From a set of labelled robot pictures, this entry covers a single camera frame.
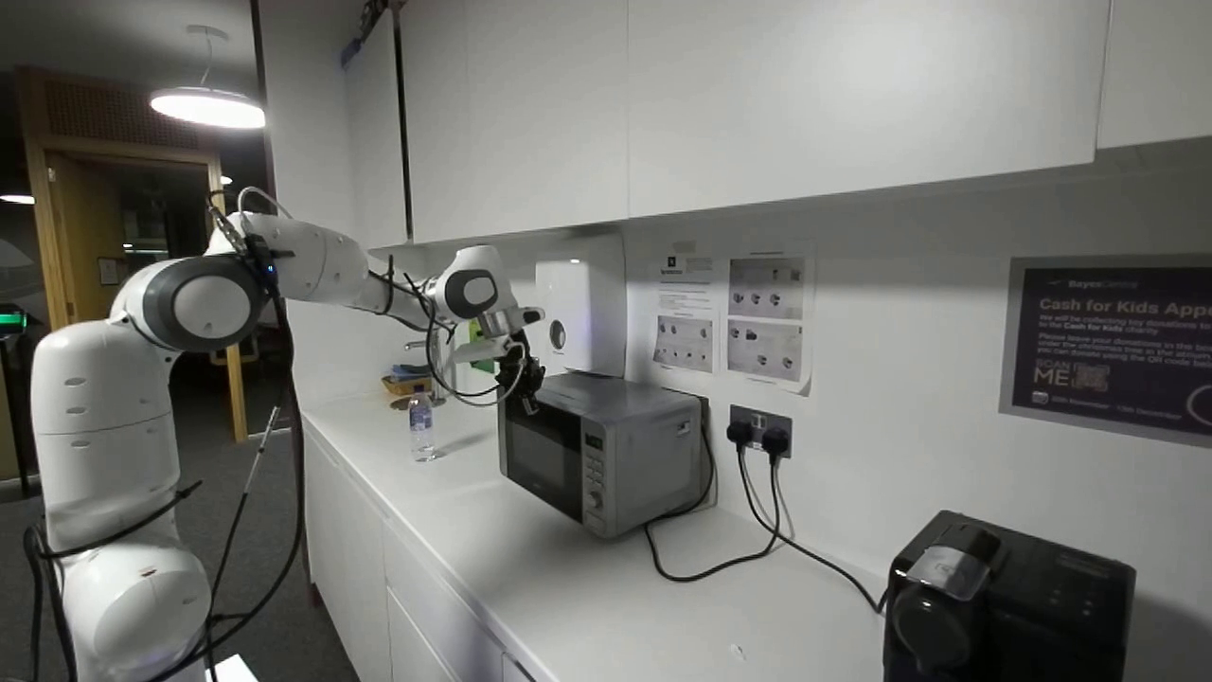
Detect round ceiling lamp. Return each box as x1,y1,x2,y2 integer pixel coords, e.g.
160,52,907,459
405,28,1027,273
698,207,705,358
147,86,266,134

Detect black framed notice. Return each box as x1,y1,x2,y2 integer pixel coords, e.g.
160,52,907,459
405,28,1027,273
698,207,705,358
1002,258,1212,444

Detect black microwave door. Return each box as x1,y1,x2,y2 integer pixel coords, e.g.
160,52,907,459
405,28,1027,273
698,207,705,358
498,407,583,521

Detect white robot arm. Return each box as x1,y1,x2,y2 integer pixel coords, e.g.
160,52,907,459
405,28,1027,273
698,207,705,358
29,211,543,682

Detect white lower cabinets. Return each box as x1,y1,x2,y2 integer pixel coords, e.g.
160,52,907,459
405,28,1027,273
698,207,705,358
303,426,532,682

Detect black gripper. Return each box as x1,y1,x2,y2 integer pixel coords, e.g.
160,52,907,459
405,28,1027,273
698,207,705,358
472,325,545,401

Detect clear plastic water bottle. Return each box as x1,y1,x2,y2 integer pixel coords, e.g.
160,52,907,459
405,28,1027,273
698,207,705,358
409,399,437,463

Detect white paper towel dispenser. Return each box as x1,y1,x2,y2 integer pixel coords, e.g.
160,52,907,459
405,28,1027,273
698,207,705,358
532,263,623,375

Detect black coffee machine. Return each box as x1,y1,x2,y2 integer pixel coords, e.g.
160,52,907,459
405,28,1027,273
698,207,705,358
882,513,1137,682

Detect silver microwave oven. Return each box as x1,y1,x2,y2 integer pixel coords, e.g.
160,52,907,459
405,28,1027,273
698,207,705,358
498,375,708,540

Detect double wall socket with plugs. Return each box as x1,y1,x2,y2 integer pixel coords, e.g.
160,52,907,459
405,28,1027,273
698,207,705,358
726,407,791,459

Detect white instruction posters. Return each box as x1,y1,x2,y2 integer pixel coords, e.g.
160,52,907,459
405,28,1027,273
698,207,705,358
650,254,811,383

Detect wicker basket with cloths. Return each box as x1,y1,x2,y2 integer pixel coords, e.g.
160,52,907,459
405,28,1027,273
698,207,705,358
384,363,437,407

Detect white cabinets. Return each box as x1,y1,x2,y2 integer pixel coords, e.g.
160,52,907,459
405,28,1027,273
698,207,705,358
346,0,1212,245
303,426,532,682

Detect white upper cabinets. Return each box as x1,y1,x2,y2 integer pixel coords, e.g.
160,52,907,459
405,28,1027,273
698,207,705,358
346,0,1212,245

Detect black power cables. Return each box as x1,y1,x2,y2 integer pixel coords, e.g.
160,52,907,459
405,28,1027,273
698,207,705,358
641,449,886,619

